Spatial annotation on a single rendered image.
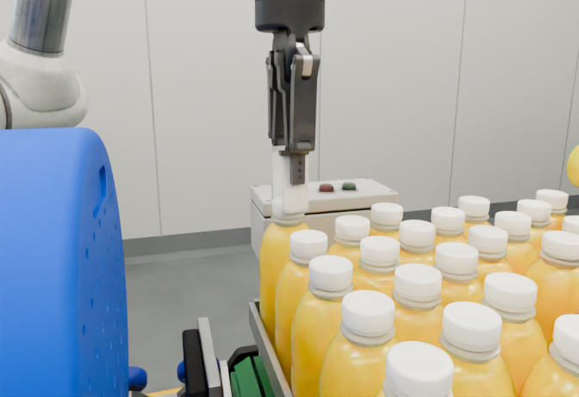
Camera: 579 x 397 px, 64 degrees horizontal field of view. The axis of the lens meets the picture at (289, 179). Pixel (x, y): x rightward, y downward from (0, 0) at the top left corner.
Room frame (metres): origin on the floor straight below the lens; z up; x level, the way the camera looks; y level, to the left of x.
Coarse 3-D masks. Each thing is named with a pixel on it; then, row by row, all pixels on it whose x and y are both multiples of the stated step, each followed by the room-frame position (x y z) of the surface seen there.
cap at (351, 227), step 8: (344, 216) 0.52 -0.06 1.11; (352, 216) 0.52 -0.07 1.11; (360, 216) 0.52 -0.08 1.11; (336, 224) 0.50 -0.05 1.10; (344, 224) 0.49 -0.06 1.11; (352, 224) 0.49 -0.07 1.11; (360, 224) 0.49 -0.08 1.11; (368, 224) 0.50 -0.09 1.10; (336, 232) 0.51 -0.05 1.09; (344, 232) 0.49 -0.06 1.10; (352, 232) 0.49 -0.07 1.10; (360, 232) 0.49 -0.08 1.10; (368, 232) 0.50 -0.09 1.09
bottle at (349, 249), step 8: (336, 240) 0.50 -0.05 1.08; (344, 240) 0.50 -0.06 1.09; (352, 240) 0.49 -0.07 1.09; (360, 240) 0.49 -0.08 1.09; (336, 248) 0.50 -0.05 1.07; (344, 248) 0.50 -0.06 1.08; (352, 248) 0.49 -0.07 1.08; (344, 256) 0.49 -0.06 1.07; (352, 256) 0.48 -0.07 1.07; (360, 256) 0.49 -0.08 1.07; (352, 264) 0.48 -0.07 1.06; (352, 272) 0.48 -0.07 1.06
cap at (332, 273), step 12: (312, 264) 0.38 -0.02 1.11; (324, 264) 0.38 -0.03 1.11; (336, 264) 0.38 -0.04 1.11; (348, 264) 0.38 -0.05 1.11; (312, 276) 0.38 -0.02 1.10; (324, 276) 0.37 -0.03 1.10; (336, 276) 0.37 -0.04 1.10; (348, 276) 0.37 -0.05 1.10; (324, 288) 0.37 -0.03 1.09; (336, 288) 0.37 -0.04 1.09
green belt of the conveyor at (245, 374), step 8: (248, 360) 0.54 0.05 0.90; (256, 360) 0.54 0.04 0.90; (240, 368) 0.54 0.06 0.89; (248, 368) 0.53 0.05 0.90; (256, 368) 0.53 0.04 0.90; (264, 368) 0.53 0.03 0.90; (232, 376) 0.53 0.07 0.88; (240, 376) 0.52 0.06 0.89; (248, 376) 0.51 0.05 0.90; (256, 376) 0.51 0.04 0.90; (264, 376) 0.51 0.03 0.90; (232, 384) 0.53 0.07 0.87; (240, 384) 0.51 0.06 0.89; (248, 384) 0.50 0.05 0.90; (256, 384) 0.49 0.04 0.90; (264, 384) 0.50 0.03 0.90; (232, 392) 0.53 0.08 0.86; (240, 392) 0.49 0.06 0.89; (248, 392) 0.49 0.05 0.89; (256, 392) 0.48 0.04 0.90; (264, 392) 0.49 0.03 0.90; (272, 392) 0.48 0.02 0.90
